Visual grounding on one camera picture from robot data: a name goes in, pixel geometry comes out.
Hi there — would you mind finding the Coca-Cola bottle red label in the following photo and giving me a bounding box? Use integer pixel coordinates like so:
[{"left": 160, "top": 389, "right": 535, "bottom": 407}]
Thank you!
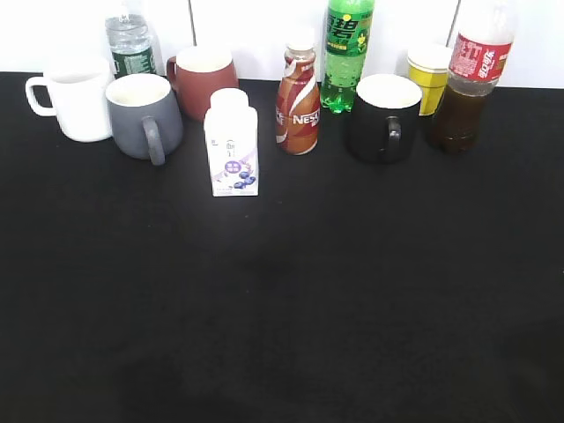
[{"left": 427, "top": 1, "right": 517, "bottom": 154}]

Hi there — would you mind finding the red-brown ceramic mug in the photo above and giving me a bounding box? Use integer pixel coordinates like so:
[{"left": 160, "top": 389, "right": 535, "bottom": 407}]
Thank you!
[{"left": 166, "top": 45, "right": 239, "bottom": 122}]

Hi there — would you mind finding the black ceramic mug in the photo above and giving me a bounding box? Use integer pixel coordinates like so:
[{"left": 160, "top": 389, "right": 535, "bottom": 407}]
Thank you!
[{"left": 345, "top": 74, "right": 422, "bottom": 164}]

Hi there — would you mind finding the grey ceramic mug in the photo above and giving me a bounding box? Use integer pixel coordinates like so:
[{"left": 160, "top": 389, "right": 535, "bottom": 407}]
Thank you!
[{"left": 105, "top": 74, "right": 183, "bottom": 166}]

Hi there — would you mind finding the clear water bottle green label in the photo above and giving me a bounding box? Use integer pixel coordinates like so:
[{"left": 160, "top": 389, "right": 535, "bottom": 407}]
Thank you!
[{"left": 105, "top": 1, "right": 157, "bottom": 78}]

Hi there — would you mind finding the brown Nestle coffee bottle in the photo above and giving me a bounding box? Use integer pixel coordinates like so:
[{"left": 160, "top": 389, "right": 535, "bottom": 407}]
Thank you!
[{"left": 275, "top": 40, "right": 321, "bottom": 155}]

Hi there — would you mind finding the yellow paper cup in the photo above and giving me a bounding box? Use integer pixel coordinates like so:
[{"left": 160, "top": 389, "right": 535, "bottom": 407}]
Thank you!
[{"left": 407, "top": 43, "right": 453, "bottom": 116}]

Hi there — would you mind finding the white blueberry yogurt carton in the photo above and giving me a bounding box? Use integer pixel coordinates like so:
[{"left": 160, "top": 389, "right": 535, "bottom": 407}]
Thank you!
[{"left": 204, "top": 88, "right": 259, "bottom": 197}]

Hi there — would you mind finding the white ceramic mug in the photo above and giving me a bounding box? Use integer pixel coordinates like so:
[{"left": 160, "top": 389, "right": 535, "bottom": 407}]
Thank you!
[{"left": 25, "top": 55, "right": 114, "bottom": 143}]

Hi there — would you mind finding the green Sprite bottle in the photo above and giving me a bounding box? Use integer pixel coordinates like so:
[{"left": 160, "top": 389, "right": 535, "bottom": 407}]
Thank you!
[{"left": 321, "top": 0, "right": 375, "bottom": 114}]

